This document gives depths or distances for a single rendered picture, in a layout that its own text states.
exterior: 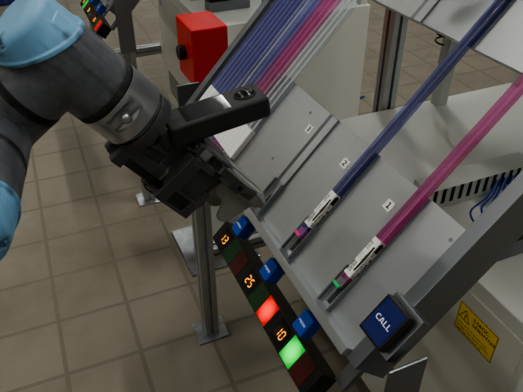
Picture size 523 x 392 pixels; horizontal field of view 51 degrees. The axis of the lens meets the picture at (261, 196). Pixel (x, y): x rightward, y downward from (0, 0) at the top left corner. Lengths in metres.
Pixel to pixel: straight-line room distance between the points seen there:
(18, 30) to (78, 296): 1.38
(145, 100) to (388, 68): 0.91
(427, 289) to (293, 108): 0.42
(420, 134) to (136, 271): 1.01
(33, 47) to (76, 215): 1.66
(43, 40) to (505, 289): 0.76
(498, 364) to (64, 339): 1.17
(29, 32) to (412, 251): 0.47
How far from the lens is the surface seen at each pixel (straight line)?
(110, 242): 2.00
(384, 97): 1.42
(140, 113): 0.56
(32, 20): 0.52
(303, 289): 0.74
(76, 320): 1.77
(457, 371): 1.11
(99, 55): 0.54
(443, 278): 0.65
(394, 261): 0.70
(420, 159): 1.25
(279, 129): 0.93
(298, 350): 0.76
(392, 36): 1.36
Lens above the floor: 1.25
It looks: 36 degrees down
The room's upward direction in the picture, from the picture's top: straight up
